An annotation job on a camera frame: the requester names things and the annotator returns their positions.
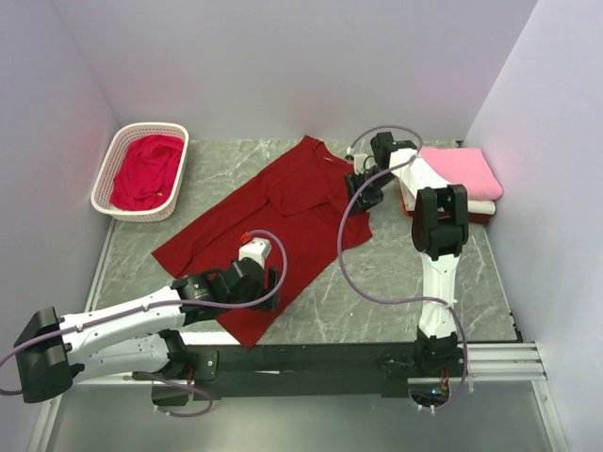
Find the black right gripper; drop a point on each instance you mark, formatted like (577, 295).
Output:
(368, 200)

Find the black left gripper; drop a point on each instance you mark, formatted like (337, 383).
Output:
(272, 281)

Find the dark red t shirt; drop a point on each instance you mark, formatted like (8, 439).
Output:
(300, 197)

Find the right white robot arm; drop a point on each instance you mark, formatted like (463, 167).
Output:
(439, 232)

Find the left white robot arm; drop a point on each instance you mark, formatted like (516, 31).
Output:
(54, 352)

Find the folded white t shirt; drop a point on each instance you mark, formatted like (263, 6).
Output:
(408, 194)

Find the folded pink t shirt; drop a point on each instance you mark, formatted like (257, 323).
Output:
(467, 167)

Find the crimson t shirt in basket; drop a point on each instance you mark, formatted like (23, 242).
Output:
(146, 177)

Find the white plastic laundry basket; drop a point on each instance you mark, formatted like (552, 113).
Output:
(115, 154)

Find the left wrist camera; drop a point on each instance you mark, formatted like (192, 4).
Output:
(257, 249)

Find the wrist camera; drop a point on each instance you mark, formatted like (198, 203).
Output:
(257, 249)
(359, 161)

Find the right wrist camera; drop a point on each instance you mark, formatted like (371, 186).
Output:
(359, 161)

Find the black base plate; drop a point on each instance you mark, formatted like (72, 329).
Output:
(383, 369)

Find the aluminium rail frame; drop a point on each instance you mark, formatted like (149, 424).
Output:
(486, 362)

